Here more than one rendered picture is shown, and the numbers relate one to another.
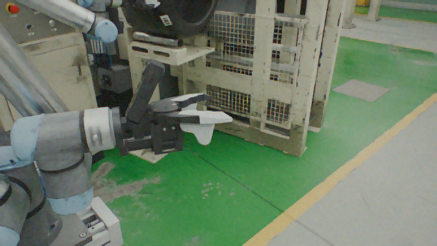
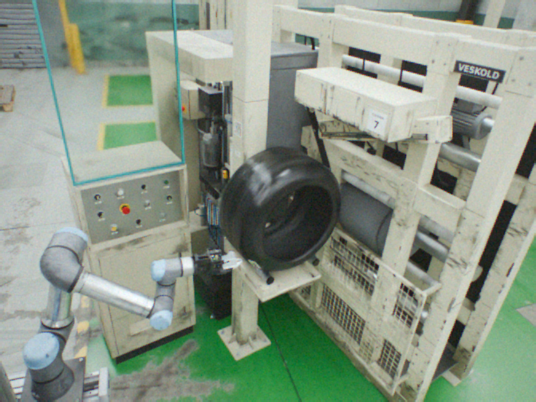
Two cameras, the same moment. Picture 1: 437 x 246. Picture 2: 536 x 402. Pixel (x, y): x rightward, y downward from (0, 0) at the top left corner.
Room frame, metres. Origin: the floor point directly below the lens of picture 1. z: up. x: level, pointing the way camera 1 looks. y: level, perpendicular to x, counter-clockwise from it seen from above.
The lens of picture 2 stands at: (0.33, -0.33, 2.18)
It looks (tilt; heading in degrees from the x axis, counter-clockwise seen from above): 30 degrees down; 23
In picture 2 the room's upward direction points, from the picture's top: 3 degrees clockwise
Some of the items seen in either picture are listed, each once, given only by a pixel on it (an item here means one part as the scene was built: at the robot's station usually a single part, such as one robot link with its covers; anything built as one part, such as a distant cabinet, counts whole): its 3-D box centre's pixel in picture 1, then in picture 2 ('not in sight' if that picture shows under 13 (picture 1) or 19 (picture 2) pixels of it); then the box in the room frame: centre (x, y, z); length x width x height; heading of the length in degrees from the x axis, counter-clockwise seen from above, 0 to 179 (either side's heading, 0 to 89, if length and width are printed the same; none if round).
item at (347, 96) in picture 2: not in sight; (357, 100); (2.07, 0.00, 1.71); 0.61 x 0.25 x 0.15; 57
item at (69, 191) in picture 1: (69, 176); not in sight; (0.48, 0.28, 0.94); 0.11 x 0.08 x 0.11; 17
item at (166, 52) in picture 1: (157, 50); (251, 270); (1.77, 0.35, 0.83); 0.36 x 0.09 x 0.06; 57
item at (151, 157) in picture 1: (153, 147); (244, 336); (2.01, 0.50, 0.02); 0.27 x 0.27 x 0.04; 57
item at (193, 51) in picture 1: (173, 51); (273, 267); (1.89, 0.27, 0.80); 0.37 x 0.36 x 0.02; 147
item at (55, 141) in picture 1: (54, 136); not in sight; (0.46, 0.28, 1.04); 0.11 x 0.08 x 0.09; 107
